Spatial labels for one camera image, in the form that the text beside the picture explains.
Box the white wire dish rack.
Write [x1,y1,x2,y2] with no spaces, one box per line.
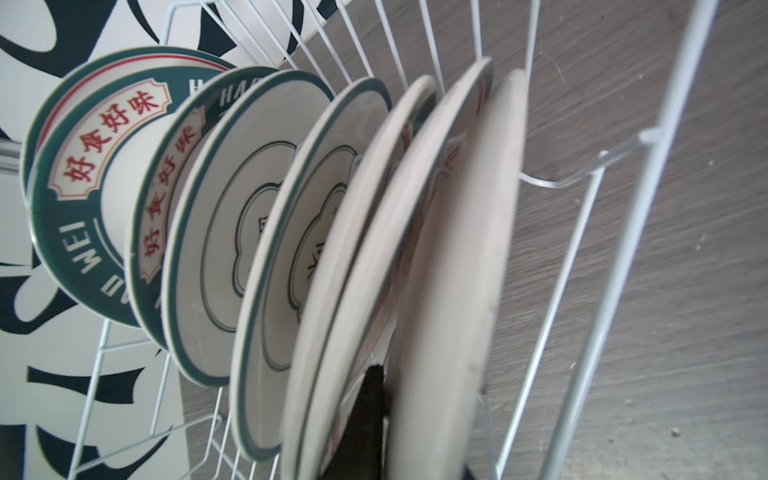
[65,0,721,480]

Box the green banner rim plate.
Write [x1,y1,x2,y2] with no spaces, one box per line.
[28,61,224,327]

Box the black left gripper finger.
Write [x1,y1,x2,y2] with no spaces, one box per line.
[320,365,387,480]

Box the orange sunburst pattern plate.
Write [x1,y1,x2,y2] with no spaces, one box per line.
[281,57,494,479]

